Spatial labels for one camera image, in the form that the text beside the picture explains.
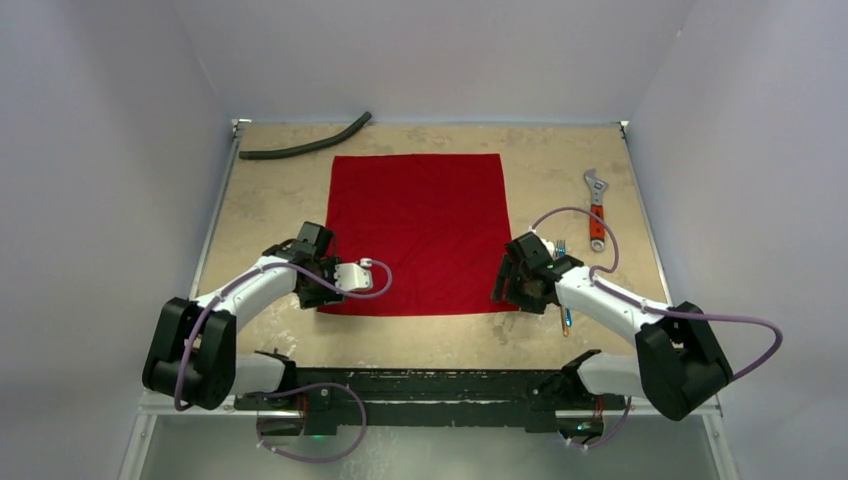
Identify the red cloth napkin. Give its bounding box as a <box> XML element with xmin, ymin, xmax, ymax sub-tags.
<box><xmin>324</xmin><ymin>153</ymin><xmax>512</xmax><ymax>317</ymax></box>

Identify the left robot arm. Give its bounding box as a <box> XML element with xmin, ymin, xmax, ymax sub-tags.
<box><xmin>141</xmin><ymin>222</ymin><xmax>344</xmax><ymax>411</ymax></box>

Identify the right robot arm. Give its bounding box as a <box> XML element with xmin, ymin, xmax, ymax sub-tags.
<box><xmin>492</xmin><ymin>233</ymin><xmax>734</xmax><ymax>421</ymax></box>

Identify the blue utensil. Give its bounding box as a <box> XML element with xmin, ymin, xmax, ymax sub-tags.
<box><xmin>555</xmin><ymin>239</ymin><xmax>574</xmax><ymax>329</ymax></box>

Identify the gold fork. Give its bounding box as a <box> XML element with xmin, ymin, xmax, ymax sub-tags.
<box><xmin>560</xmin><ymin>306</ymin><xmax>572</xmax><ymax>338</ymax></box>

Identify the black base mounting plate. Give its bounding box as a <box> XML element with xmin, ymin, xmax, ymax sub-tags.
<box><xmin>234</xmin><ymin>367</ymin><xmax>625</xmax><ymax>435</ymax></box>

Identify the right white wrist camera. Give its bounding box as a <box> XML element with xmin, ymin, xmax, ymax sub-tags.
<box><xmin>539</xmin><ymin>237</ymin><xmax>558</xmax><ymax>259</ymax></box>

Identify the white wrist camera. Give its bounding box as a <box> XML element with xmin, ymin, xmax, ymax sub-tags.
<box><xmin>333</xmin><ymin>258</ymin><xmax>374</xmax><ymax>293</ymax></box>
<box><xmin>539</xmin><ymin>237</ymin><xmax>558</xmax><ymax>259</ymax></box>

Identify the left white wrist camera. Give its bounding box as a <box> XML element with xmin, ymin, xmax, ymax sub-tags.
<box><xmin>333</xmin><ymin>258</ymin><xmax>374</xmax><ymax>293</ymax></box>

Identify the adjustable wrench orange handle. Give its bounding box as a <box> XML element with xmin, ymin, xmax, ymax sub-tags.
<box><xmin>584</xmin><ymin>169</ymin><xmax>608</xmax><ymax>252</ymax></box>

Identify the black corrugated hose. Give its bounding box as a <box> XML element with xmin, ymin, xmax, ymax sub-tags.
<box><xmin>239</xmin><ymin>111</ymin><xmax>373</xmax><ymax>162</ymax></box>

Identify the aluminium frame rail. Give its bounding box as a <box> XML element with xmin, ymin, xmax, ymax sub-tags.
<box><xmin>135</xmin><ymin>119</ymin><xmax>723</xmax><ymax>419</ymax></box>

